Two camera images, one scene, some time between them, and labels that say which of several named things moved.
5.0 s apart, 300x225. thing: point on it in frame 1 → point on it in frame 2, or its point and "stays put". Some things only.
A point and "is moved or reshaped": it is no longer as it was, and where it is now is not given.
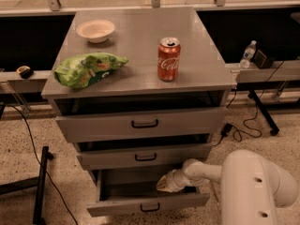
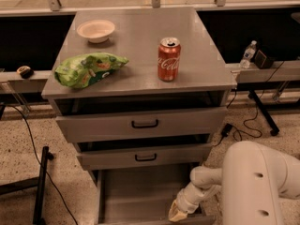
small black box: [262, 61] stays put
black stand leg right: [275, 127] stays put
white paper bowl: [96, 31] stays put
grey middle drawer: [164, 157] stays put
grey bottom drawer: [124, 191] is moved or reshaped
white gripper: [173, 181] → [187, 202]
